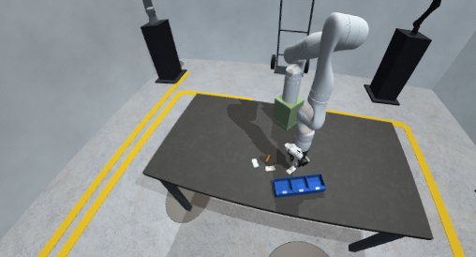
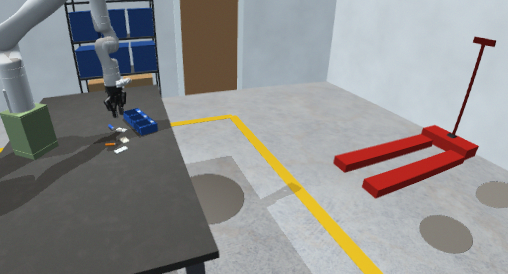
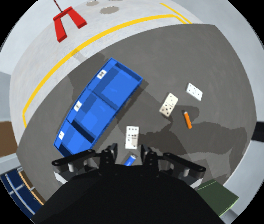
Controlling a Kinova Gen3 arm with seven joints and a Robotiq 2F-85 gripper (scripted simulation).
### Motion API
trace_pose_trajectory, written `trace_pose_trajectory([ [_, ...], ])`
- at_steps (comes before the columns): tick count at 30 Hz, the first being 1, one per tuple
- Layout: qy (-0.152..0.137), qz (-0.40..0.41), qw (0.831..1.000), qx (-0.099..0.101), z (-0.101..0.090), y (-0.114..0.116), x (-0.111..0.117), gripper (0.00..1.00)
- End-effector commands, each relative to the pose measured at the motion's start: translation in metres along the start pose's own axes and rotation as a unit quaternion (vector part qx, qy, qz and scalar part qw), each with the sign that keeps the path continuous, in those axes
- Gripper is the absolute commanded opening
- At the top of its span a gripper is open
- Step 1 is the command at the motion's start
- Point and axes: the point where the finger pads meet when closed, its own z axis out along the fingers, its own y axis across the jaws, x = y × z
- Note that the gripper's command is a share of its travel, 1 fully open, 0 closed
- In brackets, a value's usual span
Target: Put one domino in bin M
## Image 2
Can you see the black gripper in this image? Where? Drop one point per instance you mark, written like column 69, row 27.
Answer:
column 115, row 97

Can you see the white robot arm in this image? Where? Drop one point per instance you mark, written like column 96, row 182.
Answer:
column 17, row 91

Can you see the blue three-compartment bin rack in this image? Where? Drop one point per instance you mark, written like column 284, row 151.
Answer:
column 137, row 114

